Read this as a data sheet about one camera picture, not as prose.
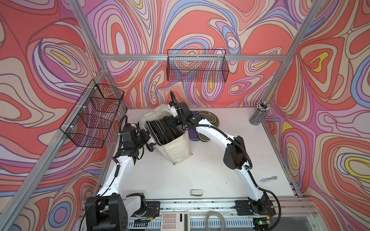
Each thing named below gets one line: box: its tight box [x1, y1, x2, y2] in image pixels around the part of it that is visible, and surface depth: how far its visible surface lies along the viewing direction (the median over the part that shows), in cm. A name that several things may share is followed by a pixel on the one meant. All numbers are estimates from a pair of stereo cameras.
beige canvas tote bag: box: [138, 103, 193, 165], surface depth 84 cm
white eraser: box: [190, 189, 203, 197], surface depth 79 cm
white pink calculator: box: [160, 211, 191, 231], surface depth 70 cm
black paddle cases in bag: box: [145, 115, 185, 146], surface depth 88 cm
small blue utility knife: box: [259, 176, 278, 182], surface depth 85 cm
